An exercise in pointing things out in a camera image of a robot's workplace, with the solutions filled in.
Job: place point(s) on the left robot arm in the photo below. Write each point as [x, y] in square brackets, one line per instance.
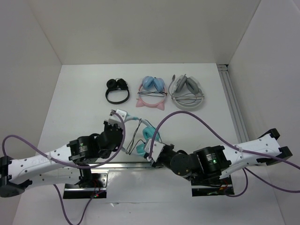
[69, 164]

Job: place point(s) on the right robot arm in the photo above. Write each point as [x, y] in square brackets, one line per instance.
[209, 166]

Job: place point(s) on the aluminium front rail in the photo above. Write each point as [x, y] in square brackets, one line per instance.
[128, 166]

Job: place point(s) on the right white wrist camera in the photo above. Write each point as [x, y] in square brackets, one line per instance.
[156, 150]

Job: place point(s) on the black on-ear headphones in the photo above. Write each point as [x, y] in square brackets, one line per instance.
[118, 84]

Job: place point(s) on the teal cat-ear headphones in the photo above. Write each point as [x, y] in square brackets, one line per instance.
[137, 148]

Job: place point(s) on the aluminium side rail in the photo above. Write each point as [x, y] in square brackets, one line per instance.
[238, 122]

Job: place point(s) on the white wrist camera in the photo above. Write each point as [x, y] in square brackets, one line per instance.
[117, 117]
[156, 150]

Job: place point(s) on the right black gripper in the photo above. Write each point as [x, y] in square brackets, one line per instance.
[157, 163]

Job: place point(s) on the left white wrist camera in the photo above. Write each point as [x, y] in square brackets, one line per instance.
[117, 117]

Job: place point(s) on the pink blue cat-ear headphones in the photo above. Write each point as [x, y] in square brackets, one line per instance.
[152, 87]

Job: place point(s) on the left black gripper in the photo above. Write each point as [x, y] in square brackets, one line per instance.
[107, 125]

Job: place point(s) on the white grey headset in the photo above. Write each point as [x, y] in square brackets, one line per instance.
[186, 92]

